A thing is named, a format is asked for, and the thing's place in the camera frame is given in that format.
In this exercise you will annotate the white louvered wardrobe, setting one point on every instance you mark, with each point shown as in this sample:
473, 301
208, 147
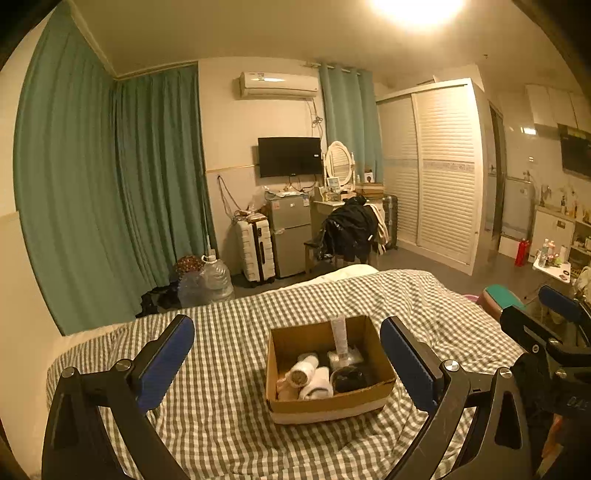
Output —
434, 145

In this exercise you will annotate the white sock pair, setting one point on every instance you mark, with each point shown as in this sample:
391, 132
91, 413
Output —
320, 386

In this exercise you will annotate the red bottle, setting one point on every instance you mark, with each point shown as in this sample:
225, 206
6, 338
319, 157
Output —
522, 254

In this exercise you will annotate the black wall television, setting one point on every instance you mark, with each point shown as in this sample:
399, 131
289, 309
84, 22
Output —
289, 156

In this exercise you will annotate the black jacket on chair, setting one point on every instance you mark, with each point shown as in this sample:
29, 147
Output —
349, 232

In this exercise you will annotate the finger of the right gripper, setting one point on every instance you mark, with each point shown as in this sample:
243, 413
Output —
575, 310
530, 334

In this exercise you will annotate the brown cardboard box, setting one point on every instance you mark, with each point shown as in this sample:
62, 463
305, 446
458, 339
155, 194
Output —
287, 343

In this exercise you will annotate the white air conditioner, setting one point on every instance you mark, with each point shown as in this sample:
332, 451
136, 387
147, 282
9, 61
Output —
259, 84

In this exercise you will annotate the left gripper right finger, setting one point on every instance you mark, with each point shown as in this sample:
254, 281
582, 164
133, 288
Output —
497, 443

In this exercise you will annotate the grey mini fridge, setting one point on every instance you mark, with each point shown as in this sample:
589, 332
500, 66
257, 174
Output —
290, 225

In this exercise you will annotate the green topped stool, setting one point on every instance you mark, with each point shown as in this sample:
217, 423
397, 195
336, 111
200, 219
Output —
494, 299

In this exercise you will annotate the grey white checkered duvet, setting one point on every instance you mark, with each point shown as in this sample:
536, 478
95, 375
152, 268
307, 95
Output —
215, 420

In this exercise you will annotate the white suitcase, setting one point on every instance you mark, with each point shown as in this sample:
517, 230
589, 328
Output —
255, 248

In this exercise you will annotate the brown patterned bag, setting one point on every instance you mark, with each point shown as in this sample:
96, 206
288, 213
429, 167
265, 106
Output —
188, 264

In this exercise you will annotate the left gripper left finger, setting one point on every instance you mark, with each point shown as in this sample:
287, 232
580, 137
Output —
76, 444

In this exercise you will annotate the small teal curtain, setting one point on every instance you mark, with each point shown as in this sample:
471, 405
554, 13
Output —
351, 115

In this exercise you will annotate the large green curtain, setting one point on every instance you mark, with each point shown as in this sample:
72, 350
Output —
109, 178

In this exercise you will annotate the dark striped suitcase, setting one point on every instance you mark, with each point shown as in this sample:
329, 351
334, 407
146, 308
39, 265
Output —
390, 205

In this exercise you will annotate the clear water jug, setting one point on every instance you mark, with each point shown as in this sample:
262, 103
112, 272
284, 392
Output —
215, 279

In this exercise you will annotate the white oval vanity mirror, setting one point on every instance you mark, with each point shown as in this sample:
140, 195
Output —
340, 168

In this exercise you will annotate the blue tissue packet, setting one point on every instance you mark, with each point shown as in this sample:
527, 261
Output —
351, 358

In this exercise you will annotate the white side table with bottles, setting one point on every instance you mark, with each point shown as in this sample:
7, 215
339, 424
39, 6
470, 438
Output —
552, 261

